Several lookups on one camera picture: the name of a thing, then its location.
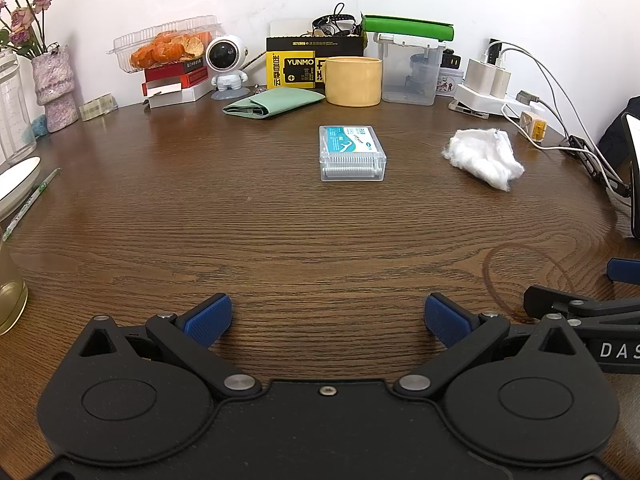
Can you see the white charger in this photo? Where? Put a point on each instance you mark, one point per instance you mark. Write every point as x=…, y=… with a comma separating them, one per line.
x=479, y=76
x=500, y=83

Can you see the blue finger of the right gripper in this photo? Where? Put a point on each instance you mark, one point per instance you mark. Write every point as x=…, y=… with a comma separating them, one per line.
x=539, y=301
x=623, y=270

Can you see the glass jar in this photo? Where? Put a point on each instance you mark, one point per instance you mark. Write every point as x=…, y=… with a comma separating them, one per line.
x=17, y=137

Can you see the clear box orange peels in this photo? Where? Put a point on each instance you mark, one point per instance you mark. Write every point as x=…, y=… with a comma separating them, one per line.
x=166, y=44

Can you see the clear floss pick box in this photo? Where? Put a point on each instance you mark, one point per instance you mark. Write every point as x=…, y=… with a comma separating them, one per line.
x=350, y=153

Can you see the white plate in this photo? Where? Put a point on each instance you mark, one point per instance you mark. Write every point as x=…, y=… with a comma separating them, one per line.
x=15, y=184

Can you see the white cotton wad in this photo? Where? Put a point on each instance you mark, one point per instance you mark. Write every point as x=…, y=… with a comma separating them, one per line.
x=486, y=154

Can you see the yellow black battery box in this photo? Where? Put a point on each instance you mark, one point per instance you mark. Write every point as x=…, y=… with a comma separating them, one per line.
x=296, y=62

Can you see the black clothing pile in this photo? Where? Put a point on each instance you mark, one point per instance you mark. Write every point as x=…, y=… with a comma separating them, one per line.
x=613, y=144

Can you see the smartphone lit screen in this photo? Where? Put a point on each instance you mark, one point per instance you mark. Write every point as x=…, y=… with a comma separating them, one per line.
x=631, y=127

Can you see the green folded cloth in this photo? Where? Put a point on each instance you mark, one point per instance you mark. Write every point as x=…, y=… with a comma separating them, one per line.
x=272, y=102

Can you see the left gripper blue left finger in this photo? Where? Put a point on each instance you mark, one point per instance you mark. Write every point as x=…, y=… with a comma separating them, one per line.
x=186, y=338

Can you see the white astronaut figurine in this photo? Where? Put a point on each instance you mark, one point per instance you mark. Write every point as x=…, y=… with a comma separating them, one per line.
x=225, y=57

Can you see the white power strip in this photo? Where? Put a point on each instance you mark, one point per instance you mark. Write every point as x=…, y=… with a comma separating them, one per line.
x=488, y=104

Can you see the white charger left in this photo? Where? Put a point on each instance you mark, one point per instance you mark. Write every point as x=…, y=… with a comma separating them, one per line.
x=479, y=76

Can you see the black power adapter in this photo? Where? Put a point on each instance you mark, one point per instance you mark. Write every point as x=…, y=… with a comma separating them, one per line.
x=450, y=60

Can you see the white charger right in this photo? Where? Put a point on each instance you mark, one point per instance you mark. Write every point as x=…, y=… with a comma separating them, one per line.
x=500, y=83

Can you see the clear container green lid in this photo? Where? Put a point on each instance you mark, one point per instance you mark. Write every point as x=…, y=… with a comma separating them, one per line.
x=411, y=53

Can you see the pink speckled vase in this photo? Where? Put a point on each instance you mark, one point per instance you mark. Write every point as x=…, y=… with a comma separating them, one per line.
x=54, y=81

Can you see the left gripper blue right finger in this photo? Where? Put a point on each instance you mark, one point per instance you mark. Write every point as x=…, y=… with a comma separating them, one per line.
x=468, y=339

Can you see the green pen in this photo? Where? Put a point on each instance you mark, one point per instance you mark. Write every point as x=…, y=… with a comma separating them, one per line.
x=28, y=204

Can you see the red white box stack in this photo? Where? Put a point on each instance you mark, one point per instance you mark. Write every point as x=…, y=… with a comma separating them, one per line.
x=178, y=83

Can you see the dried pink roses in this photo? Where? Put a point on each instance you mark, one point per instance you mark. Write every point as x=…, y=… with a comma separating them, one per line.
x=23, y=31

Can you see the yellow white plug cube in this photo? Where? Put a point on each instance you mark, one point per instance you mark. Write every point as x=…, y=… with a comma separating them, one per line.
x=534, y=125

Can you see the small striped eraser block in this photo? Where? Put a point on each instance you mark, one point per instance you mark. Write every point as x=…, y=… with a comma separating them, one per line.
x=98, y=107

